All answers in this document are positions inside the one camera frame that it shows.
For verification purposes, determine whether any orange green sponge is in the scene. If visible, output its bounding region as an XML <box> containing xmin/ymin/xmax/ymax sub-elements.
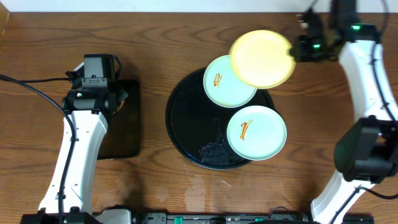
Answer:
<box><xmin>117</xmin><ymin>100</ymin><xmax>125</xmax><ymax>112</ymax></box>

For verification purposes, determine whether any yellow plate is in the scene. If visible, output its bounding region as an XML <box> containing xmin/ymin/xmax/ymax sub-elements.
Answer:
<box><xmin>229</xmin><ymin>30</ymin><xmax>296</xmax><ymax>89</ymax></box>

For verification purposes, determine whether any light green plate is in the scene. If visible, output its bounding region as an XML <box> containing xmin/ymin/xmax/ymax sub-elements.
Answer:
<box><xmin>226</xmin><ymin>105</ymin><xmax>287</xmax><ymax>161</ymax></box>
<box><xmin>203</xmin><ymin>55</ymin><xmax>257</xmax><ymax>108</ymax></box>

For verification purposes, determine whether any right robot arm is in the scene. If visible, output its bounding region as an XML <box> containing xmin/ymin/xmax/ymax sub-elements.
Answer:
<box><xmin>289</xmin><ymin>0</ymin><xmax>397</xmax><ymax>223</ymax></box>

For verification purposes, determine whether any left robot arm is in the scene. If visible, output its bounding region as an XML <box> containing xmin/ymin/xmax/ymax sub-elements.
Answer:
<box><xmin>21</xmin><ymin>54</ymin><xmax>128</xmax><ymax>223</ymax></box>

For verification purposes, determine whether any rectangular black tray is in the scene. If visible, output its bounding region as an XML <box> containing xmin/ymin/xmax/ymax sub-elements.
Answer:
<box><xmin>98</xmin><ymin>80</ymin><xmax>141</xmax><ymax>160</ymax></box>

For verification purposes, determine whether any round black tray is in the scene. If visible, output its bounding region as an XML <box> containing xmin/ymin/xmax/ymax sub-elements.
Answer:
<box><xmin>165</xmin><ymin>67</ymin><xmax>276</xmax><ymax>170</ymax></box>

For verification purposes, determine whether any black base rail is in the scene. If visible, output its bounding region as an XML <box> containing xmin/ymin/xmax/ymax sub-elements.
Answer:
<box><xmin>62</xmin><ymin>211</ymin><xmax>376</xmax><ymax>224</ymax></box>

